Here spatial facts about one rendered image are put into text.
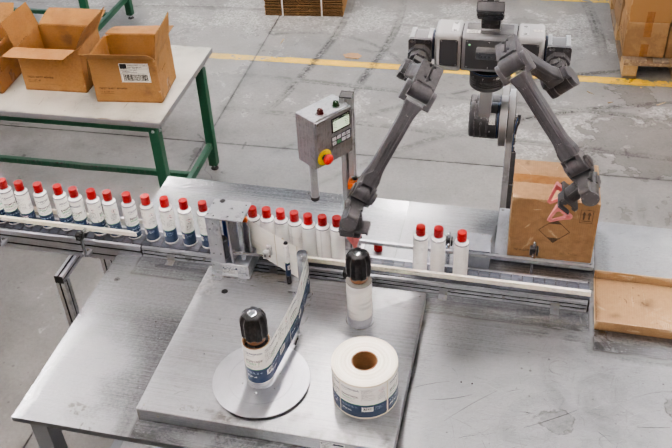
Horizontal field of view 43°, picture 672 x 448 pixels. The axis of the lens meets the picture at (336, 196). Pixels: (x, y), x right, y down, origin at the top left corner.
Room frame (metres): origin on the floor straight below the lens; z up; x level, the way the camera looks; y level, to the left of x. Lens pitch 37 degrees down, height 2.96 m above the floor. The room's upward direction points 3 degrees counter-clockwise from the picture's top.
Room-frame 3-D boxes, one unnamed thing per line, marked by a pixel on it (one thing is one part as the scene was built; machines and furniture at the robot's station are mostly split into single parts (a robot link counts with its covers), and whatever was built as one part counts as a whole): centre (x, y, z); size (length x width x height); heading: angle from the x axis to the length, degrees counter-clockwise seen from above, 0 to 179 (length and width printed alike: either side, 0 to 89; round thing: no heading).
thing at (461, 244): (2.26, -0.42, 0.98); 0.05 x 0.05 x 0.20
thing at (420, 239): (2.30, -0.29, 0.98); 0.05 x 0.05 x 0.20
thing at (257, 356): (1.83, 0.26, 1.04); 0.09 x 0.09 x 0.29
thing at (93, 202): (2.62, 0.92, 0.98); 0.05 x 0.05 x 0.20
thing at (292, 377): (1.83, 0.26, 0.89); 0.31 x 0.31 x 0.01
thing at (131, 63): (3.93, 0.99, 0.97); 0.51 x 0.39 x 0.37; 172
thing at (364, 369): (1.76, -0.06, 0.95); 0.20 x 0.20 x 0.14
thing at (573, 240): (2.48, -0.79, 0.99); 0.30 x 0.24 x 0.27; 77
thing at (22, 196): (2.70, 1.21, 0.98); 0.05 x 0.05 x 0.20
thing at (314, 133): (2.47, 0.03, 1.38); 0.17 x 0.10 x 0.19; 130
